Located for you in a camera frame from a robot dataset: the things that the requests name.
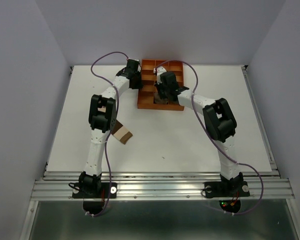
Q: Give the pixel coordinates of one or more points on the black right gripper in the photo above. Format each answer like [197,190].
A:
[162,96]

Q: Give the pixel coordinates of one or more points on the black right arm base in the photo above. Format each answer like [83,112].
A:
[229,192]

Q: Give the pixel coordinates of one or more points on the aluminium right side rail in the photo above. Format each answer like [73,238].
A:
[261,126]

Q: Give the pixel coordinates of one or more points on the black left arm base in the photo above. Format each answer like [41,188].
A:
[94,201]

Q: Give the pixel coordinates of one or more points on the aluminium front rail frame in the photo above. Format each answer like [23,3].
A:
[155,186]

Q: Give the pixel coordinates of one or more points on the taupe sock with maroon cuff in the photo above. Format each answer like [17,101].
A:
[161,101]

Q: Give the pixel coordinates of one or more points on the cream and brown sock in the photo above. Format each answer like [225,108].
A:
[119,132]

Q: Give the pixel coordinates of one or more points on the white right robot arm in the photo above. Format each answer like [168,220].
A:
[219,121]

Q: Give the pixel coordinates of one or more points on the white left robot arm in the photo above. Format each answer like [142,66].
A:
[103,114]

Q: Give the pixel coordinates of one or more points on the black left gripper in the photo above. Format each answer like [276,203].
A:
[138,85]

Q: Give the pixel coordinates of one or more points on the orange compartment tray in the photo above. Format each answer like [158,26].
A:
[145,98]

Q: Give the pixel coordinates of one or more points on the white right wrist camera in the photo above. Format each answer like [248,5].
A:
[158,72]

